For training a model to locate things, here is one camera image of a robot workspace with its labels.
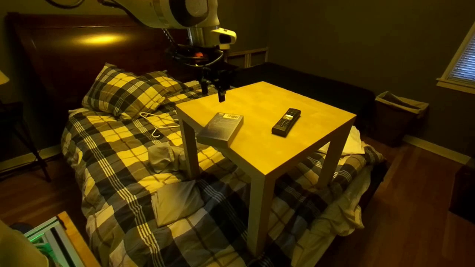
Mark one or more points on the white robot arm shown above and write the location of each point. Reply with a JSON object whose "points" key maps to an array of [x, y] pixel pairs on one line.
{"points": [[193, 29]]}

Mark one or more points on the dark wooden headboard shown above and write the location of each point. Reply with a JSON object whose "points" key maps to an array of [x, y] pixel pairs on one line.
{"points": [[66, 52]]}

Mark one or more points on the dark low bench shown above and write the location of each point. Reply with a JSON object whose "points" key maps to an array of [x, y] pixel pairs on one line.
{"points": [[339, 93]]}

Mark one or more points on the brown wastebasket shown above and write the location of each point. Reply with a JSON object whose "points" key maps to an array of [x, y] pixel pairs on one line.
{"points": [[394, 115]]}

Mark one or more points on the dark side stand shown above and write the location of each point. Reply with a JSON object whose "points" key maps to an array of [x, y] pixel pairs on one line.
{"points": [[12, 120]]}

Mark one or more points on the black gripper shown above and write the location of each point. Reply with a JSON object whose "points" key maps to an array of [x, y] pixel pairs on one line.
{"points": [[208, 63]]}

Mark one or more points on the plaid pillow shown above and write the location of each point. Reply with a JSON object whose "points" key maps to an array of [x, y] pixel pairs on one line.
{"points": [[125, 95]]}

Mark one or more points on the small pale book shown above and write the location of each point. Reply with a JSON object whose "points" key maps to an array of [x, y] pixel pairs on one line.
{"points": [[220, 129]]}

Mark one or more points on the window with white frame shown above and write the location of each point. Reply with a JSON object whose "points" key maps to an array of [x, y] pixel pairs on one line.
{"points": [[460, 71]]}

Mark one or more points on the black remote control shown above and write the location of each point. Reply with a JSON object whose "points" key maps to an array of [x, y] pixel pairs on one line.
{"points": [[287, 121]]}

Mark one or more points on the wooden framed box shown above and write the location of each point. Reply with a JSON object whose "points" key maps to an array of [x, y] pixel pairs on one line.
{"points": [[61, 241]]}

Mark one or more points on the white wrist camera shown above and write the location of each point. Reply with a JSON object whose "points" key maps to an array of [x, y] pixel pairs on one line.
{"points": [[226, 37]]}

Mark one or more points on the light wooden side table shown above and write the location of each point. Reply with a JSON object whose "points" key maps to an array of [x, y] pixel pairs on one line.
{"points": [[260, 152]]}

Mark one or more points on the plaid bed comforter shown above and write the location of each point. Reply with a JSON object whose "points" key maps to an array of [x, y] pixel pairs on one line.
{"points": [[143, 209]]}

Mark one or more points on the white shelf unit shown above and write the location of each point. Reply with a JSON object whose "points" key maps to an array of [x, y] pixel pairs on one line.
{"points": [[248, 58]]}

